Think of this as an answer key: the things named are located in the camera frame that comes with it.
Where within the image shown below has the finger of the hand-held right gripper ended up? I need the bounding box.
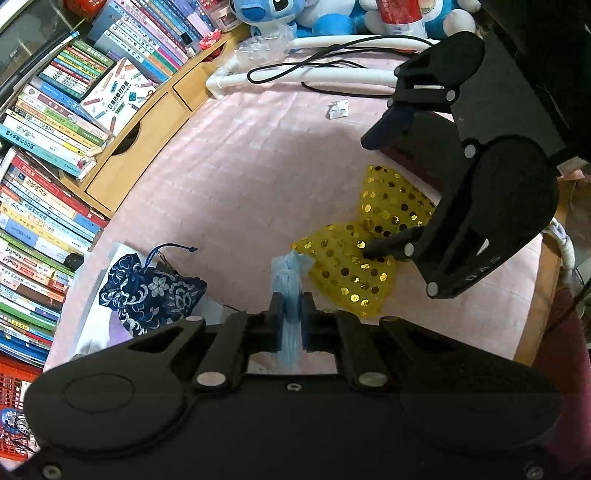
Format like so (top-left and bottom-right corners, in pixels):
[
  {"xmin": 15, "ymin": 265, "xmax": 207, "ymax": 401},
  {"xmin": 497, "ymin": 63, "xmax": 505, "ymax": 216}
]
[
  {"xmin": 362, "ymin": 32, "xmax": 486, "ymax": 158},
  {"xmin": 364, "ymin": 227, "xmax": 423, "ymax": 260}
]

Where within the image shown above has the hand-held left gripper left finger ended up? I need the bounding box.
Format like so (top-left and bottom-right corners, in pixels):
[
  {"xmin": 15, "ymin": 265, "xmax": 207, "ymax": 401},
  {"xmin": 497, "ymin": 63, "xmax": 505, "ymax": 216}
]
[{"xmin": 126, "ymin": 292, "xmax": 284, "ymax": 394}]

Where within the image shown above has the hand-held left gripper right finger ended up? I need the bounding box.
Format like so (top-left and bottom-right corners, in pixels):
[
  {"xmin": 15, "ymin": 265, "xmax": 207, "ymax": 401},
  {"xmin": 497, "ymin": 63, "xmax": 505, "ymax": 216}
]
[{"xmin": 299, "ymin": 292, "xmax": 467, "ymax": 393}]

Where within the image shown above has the yellow sequin bow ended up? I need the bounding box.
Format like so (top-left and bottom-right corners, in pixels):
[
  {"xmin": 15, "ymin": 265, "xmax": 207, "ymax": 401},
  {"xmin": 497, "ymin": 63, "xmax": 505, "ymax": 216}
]
[{"xmin": 290, "ymin": 165, "xmax": 437, "ymax": 319}]

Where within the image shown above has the light blue mesh pouch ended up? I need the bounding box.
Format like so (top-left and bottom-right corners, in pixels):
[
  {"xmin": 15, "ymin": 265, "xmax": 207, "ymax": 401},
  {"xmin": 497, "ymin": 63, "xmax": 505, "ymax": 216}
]
[{"xmin": 270, "ymin": 251, "xmax": 317, "ymax": 372}]

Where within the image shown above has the beige paper bag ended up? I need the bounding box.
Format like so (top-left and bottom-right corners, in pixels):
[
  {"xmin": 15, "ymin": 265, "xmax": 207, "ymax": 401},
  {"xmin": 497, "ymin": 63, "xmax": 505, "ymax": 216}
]
[{"xmin": 556, "ymin": 157, "xmax": 591, "ymax": 241}]

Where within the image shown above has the red can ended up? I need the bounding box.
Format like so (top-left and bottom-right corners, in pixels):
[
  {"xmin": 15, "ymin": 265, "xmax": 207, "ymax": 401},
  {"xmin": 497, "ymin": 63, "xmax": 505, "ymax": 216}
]
[{"xmin": 376, "ymin": 0, "xmax": 424, "ymax": 26}]

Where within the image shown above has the blue round plush toy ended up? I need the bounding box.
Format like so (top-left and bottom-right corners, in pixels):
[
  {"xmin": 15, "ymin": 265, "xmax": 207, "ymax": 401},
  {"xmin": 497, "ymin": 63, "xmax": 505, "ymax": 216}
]
[{"xmin": 362, "ymin": 0, "xmax": 481, "ymax": 38}]

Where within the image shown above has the blue white plush toy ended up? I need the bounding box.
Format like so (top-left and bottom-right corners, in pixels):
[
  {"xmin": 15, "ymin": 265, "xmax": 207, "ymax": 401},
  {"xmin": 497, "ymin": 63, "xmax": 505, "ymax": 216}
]
[{"xmin": 295, "ymin": 0, "xmax": 370, "ymax": 38}]

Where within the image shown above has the dark blue floral pouch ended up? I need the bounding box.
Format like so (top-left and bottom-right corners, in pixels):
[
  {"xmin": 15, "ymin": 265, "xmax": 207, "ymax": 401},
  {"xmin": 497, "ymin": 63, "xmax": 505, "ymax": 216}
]
[{"xmin": 98, "ymin": 244, "xmax": 208, "ymax": 337}]

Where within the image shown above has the pink checked tablecloth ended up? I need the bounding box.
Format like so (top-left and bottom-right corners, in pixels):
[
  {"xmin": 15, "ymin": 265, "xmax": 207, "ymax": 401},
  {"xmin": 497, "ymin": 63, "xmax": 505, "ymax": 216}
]
[{"xmin": 44, "ymin": 41, "xmax": 555, "ymax": 370}]

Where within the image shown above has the clear plastic bag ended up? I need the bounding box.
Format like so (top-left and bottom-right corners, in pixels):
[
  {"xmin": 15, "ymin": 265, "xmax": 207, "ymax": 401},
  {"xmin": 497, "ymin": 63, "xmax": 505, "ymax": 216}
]
[{"xmin": 222, "ymin": 25, "xmax": 301, "ymax": 75}]

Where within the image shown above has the person's dark red clothing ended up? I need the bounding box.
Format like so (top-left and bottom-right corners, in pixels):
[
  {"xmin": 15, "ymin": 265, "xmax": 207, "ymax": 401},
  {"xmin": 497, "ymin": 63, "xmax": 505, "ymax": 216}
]
[{"xmin": 542, "ymin": 286, "xmax": 591, "ymax": 480}]

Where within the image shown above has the blue alien plush toy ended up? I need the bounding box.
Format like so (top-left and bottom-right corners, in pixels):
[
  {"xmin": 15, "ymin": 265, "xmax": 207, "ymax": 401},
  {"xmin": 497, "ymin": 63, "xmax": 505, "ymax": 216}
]
[{"xmin": 231, "ymin": 0, "xmax": 315, "ymax": 38}]

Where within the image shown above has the wooden drawer organizer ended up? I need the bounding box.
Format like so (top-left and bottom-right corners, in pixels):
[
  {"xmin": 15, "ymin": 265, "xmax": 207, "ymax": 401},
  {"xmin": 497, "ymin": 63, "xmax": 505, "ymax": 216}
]
[{"xmin": 58, "ymin": 23, "xmax": 252, "ymax": 220}]

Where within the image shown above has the row of upright books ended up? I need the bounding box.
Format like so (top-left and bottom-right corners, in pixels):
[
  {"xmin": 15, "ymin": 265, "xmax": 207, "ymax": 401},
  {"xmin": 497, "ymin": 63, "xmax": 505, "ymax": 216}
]
[
  {"xmin": 0, "ymin": 39, "xmax": 116, "ymax": 181},
  {"xmin": 0, "ymin": 148, "xmax": 112, "ymax": 365},
  {"xmin": 85, "ymin": 0, "xmax": 218, "ymax": 86}
]

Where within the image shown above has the red plastic crate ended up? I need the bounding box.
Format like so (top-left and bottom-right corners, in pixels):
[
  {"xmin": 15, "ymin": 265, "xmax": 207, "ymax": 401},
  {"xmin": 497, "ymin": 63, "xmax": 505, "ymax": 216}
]
[{"xmin": 0, "ymin": 355, "xmax": 44, "ymax": 462}]

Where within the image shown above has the white pencil print box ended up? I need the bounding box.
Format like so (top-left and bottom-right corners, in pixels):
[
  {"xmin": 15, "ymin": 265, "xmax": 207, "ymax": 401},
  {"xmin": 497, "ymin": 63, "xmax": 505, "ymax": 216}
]
[{"xmin": 78, "ymin": 56, "xmax": 158, "ymax": 137}]

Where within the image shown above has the miniature bicycle model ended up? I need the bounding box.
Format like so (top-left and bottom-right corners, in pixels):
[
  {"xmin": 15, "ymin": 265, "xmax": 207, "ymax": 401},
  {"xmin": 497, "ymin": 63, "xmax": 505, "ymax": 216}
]
[{"xmin": 0, "ymin": 408, "xmax": 38, "ymax": 455}]

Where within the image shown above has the red patterned basket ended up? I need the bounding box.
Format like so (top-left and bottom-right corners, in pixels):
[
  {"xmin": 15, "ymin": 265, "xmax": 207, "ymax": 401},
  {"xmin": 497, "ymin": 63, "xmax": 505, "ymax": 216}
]
[{"xmin": 65, "ymin": 0, "xmax": 109, "ymax": 19}]

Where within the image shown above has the white braided cord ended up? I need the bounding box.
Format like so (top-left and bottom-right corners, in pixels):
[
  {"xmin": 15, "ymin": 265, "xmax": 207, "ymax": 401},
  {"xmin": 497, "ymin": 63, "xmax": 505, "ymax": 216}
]
[{"xmin": 549, "ymin": 219, "xmax": 578, "ymax": 274}]

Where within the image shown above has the black cable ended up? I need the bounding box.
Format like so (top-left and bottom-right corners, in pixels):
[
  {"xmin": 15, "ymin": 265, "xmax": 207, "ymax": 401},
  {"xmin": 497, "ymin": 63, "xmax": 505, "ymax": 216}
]
[{"xmin": 247, "ymin": 34, "xmax": 444, "ymax": 95}]

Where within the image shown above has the white tube frame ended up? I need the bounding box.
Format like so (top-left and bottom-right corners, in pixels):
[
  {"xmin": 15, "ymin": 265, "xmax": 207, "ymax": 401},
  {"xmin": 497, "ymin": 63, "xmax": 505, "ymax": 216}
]
[{"xmin": 205, "ymin": 34, "xmax": 441, "ymax": 100}]

